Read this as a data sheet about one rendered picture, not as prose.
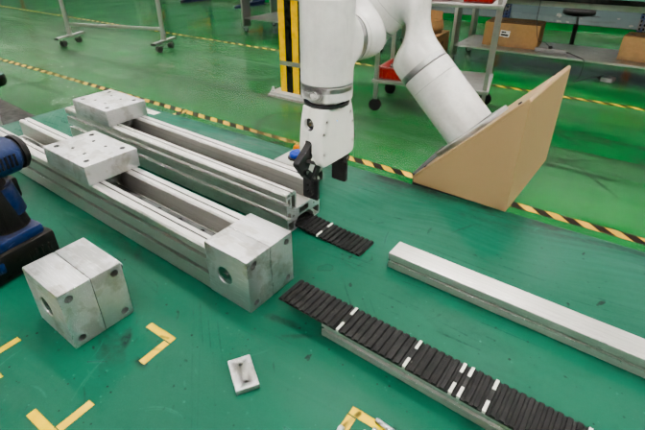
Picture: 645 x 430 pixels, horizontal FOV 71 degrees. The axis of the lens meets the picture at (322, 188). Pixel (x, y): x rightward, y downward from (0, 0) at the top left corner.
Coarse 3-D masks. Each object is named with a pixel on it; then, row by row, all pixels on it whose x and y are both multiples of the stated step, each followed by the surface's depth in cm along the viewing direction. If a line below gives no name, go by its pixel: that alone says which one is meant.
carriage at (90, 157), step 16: (64, 144) 92; (80, 144) 92; (96, 144) 92; (112, 144) 92; (48, 160) 92; (64, 160) 87; (80, 160) 85; (96, 160) 85; (112, 160) 87; (128, 160) 90; (80, 176) 85; (96, 176) 85; (112, 176) 88
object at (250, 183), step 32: (96, 128) 117; (128, 128) 111; (160, 128) 112; (160, 160) 104; (192, 160) 96; (224, 160) 101; (256, 160) 95; (224, 192) 94; (256, 192) 88; (288, 192) 83; (288, 224) 85
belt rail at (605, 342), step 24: (408, 264) 75; (432, 264) 73; (456, 264) 73; (456, 288) 71; (480, 288) 68; (504, 288) 68; (504, 312) 67; (528, 312) 64; (552, 312) 64; (576, 312) 64; (552, 336) 64; (576, 336) 61; (600, 336) 60; (624, 336) 60; (624, 360) 59
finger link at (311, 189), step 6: (300, 174) 75; (306, 174) 74; (306, 180) 76; (312, 180) 76; (318, 180) 76; (306, 186) 77; (312, 186) 76; (318, 186) 76; (306, 192) 77; (312, 192) 77; (318, 192) 77; (312, 198) 78; (318, 198) 77
